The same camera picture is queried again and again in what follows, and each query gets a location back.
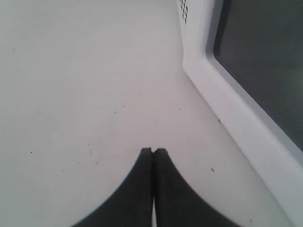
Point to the white microwave door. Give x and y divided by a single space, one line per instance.
249 67

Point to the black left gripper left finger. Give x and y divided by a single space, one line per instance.
131 203

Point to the white microwave oven body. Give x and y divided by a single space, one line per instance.
190 14

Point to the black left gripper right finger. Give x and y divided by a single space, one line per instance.
176 203

